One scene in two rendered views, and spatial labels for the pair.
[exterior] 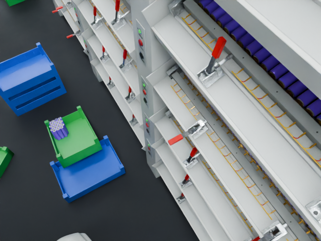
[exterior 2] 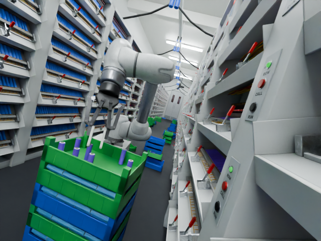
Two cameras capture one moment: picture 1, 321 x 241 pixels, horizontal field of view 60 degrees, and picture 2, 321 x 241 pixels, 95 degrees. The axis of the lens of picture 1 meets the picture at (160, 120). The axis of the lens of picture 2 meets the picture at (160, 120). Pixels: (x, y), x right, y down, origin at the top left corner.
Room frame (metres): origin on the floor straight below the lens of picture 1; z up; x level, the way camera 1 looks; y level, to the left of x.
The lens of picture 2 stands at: (-1.01, -0.69, 0.76)
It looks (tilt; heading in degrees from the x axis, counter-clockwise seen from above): 5 degrees down; 36
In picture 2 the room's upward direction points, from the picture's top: 17 degrees clockwise
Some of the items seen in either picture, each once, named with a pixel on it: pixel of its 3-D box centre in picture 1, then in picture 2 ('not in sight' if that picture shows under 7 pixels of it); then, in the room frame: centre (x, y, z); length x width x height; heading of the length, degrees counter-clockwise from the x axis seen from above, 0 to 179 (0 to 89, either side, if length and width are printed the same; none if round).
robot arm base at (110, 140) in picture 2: not in sight; (114, 139); (-0.12, 0.41, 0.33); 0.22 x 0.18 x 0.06; 48
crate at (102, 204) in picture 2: not in sight; (95, 175); (-0.68, -0.24, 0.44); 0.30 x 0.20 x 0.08; 116
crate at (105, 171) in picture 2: not in sight; (101, 155); (-0.68, -0.24, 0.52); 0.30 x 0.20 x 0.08; 116
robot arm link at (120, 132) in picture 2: not in sight; (119, 125); (-0.10, 0.41, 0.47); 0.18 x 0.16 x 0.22; 134
